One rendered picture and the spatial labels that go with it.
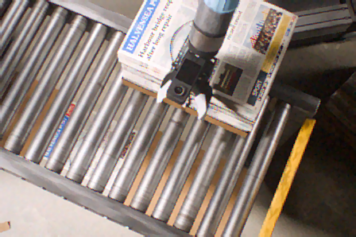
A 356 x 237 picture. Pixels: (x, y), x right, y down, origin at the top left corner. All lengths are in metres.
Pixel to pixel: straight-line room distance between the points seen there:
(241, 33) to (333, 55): 1.25
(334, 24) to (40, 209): 1.46
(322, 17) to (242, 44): 1.05
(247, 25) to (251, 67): 0.11
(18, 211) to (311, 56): 1.47
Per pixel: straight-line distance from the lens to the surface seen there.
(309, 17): 2.32
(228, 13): 1.08
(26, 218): 2.30
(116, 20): 1.59
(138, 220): 1.43
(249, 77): 1.28
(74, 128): 1.49
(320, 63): 2.50
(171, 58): 1.28
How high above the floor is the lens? 2.22
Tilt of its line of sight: 75 degrees down
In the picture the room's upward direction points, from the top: 7 degrees clockwise
